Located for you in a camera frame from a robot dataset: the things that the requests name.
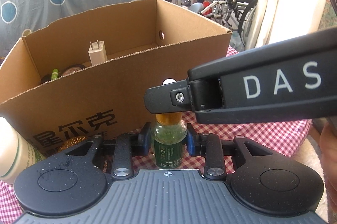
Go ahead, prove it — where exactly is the pink checkered tablecloth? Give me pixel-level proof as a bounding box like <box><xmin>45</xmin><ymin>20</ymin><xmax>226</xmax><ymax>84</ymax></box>
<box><xmin>0</xmin><ymin>45</ymin><xmax>313</xmax><ymax>224</ymax></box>

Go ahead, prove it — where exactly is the white vitamin bottle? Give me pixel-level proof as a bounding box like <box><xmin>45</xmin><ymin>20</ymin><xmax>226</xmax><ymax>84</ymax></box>
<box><xmin>0</xmin><ymin>117</ymin><xmax>45</xmax><ymax>185</ymax></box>

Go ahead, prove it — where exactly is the black electrical tape roll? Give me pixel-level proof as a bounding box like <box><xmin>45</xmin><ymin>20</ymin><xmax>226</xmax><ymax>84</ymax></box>
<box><xmin>61</xmin><ymin>64</ymin><xmax>86</xmax><ymax>77</ymax></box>

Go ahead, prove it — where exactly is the green glass dropper bottle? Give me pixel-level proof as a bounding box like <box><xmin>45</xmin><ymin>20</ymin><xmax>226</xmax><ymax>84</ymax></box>
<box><xmin>150</xmin><ymin>78</ymin><xmax>188</xmax><ymax>169</ymax></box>

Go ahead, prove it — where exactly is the person right hand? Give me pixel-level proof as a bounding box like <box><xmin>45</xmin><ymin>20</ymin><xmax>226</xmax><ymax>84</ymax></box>
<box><xmin>319</xmin><ymin>122</ymin><xmax>337</xmax><ymax>216</ymax></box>

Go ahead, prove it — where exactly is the white usb charger plug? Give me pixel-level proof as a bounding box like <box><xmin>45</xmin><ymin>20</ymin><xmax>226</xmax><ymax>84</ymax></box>
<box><xmin>88</xmin><ymin>41</ymin><xmax>108</xmax><ymax>66</ymax></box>

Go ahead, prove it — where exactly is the gold lidded cosmetic jar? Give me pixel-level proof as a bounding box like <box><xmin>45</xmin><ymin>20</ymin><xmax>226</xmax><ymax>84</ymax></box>
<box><xmin>57</xmin><ymin>136</ymin><xmax>87</xmax><ymax>152</ymax></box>

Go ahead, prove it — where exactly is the brown cardboard box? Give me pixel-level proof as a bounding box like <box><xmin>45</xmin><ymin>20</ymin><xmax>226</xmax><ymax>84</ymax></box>
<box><xmin>1</xmin><ymin>0</ymin><xmax>231</xmax><ymax>155</ymax></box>

